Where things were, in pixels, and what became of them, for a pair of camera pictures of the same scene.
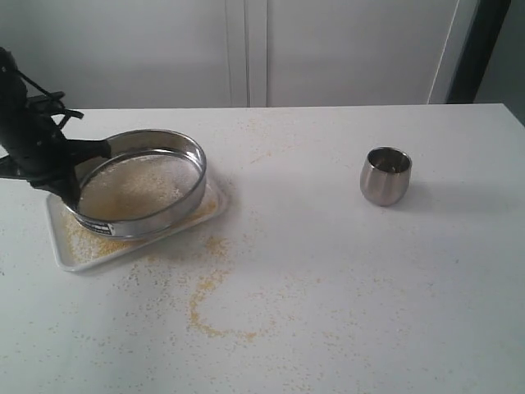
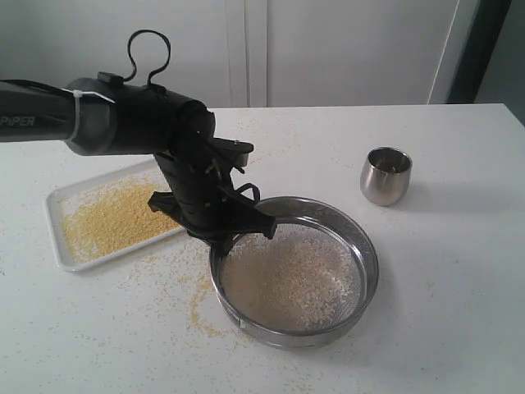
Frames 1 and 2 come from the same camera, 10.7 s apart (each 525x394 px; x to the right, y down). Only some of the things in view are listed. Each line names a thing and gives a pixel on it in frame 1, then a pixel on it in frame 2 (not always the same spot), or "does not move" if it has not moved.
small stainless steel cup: (385, 176) does not move
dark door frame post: (477, 50) does not move
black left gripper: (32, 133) to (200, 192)
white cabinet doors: (138, 54) does not move
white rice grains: (137, 186) to (303, 277)
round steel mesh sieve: (154, 180) to (310, 281)
